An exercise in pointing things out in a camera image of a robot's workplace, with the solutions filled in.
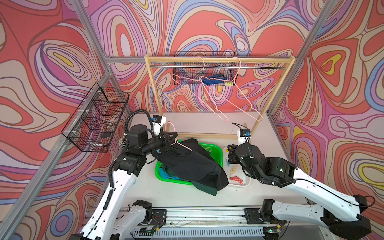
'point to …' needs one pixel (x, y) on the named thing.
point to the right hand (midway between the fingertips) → (230, 151)
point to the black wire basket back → (193, 76)
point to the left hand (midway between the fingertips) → (178, 134)
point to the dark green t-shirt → (200, 187)
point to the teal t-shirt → (164, 175)
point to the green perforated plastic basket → (214, 150)
